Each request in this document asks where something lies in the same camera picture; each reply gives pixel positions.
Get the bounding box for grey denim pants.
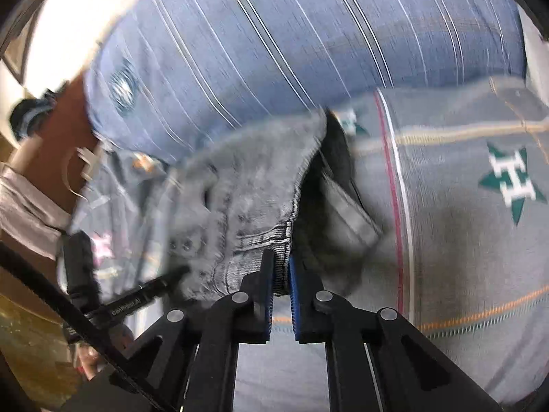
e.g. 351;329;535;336
165;108;384;306

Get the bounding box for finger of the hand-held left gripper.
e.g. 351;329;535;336
63;231;101;303
92;265;192;324

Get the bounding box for white charger plug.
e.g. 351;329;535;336
75;146;104;181

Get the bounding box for white charger cable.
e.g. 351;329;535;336
62;148;93;200

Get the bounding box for dark patterned cloth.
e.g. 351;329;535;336
9;89;58;141

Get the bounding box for pale grey cloth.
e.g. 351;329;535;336
0;167;74;262

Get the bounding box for person's left hand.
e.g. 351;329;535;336
72;325;136;382

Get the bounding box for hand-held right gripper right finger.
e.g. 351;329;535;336
288;255;502;412

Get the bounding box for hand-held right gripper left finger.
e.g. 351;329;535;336
109;249;275;412

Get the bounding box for blue plaid pillow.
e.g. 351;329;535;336
83;0;527;164

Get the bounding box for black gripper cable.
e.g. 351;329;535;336
0;241;176;412

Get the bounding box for brown wooden headboard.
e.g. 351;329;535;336
11;79;101;211

